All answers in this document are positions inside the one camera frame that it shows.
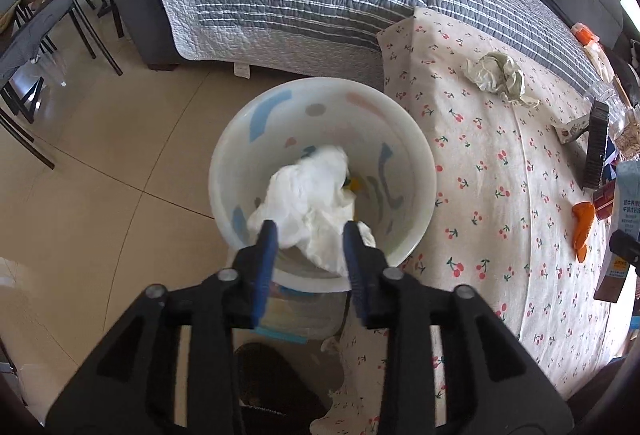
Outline light blue milk carton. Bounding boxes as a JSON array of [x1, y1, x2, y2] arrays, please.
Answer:
[[594, 161, 639, 303]]

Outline red drink can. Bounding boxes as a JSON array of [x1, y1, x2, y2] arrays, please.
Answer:
[[592, 180, 616, 221]]

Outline white tissue paper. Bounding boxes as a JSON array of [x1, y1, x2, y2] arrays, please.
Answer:
[[247, 146, 356, 277]]

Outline greenish paper ball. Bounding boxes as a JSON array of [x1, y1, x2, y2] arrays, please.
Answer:
[[462, 51, 540, 109]]

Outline white plastic trash bin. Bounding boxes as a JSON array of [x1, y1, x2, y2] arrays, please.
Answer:
[[208, 77, 436, 343]]

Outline black slipper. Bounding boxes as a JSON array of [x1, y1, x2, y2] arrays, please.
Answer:
[[234, 343, 328, 435]]

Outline cherry print tablecloth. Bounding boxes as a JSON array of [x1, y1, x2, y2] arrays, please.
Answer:
[[309, 7, 637, 435]]

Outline small torn wrapper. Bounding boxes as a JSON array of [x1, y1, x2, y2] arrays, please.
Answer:
[[553, 113, 590, 144]]

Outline orange white snack packet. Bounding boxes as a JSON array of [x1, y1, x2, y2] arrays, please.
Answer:
[[570, 22, 615, 83]]

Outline grey chair black legs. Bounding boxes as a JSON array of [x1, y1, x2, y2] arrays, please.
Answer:
[[1, 0, 122, 169]]

